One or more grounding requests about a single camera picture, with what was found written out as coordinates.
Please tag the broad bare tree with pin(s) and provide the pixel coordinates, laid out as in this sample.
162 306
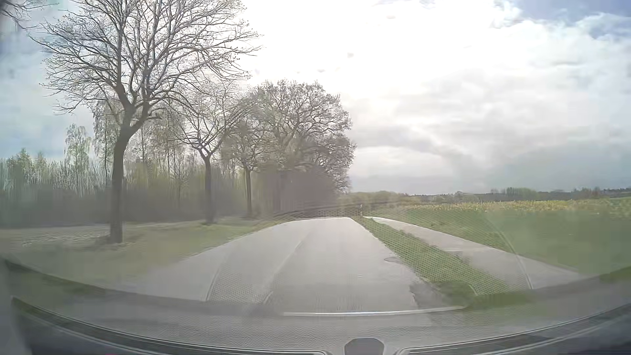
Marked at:
300 133

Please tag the grey asphalt road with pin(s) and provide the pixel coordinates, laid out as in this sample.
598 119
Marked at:
323 256

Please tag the narrow grass verge strip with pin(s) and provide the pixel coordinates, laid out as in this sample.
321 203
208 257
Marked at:
424 259

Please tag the car's own bonnet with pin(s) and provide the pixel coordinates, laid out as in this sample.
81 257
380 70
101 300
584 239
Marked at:
315 333

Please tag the wide grass verge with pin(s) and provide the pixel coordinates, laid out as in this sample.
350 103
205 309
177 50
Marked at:
162 251

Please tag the grey paved cycle path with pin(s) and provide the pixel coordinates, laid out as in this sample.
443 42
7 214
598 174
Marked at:
473 256

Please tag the large bare tree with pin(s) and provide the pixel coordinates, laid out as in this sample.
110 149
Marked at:
117 197

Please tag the distant line of trees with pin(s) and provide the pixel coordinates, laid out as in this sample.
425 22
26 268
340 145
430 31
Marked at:
517 194

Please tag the yellow flowering field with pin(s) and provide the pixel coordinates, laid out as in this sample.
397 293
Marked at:
542 205

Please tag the wood of thin trees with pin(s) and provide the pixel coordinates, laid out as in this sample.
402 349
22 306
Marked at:
59 192

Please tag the green grass field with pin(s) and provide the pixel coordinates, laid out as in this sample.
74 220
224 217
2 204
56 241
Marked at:
567 241

